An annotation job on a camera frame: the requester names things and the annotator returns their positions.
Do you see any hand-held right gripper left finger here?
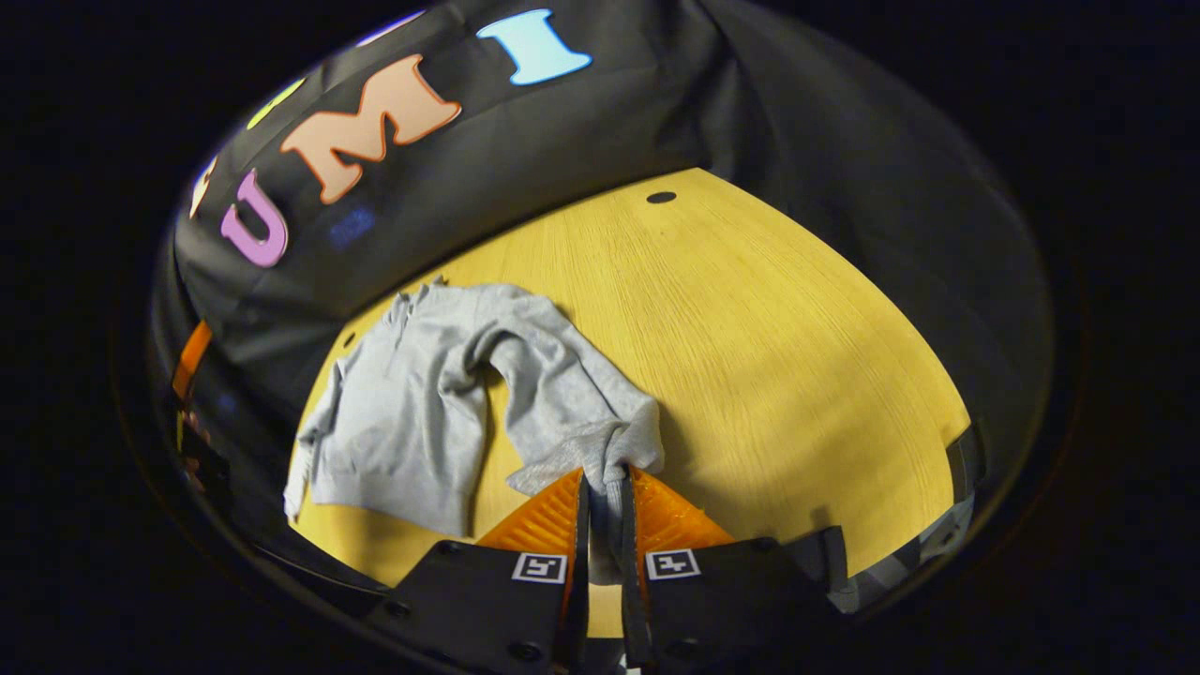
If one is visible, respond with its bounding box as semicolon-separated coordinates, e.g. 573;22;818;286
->
366;468;592;674

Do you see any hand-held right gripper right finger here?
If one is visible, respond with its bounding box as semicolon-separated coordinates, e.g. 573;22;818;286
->
619;465;850;671

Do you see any grey hooded sweatshirt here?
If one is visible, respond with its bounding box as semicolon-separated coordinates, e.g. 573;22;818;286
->
284;278;667;587

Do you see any black backdrop cloth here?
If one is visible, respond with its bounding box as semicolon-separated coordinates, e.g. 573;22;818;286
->
150;0;1057;573

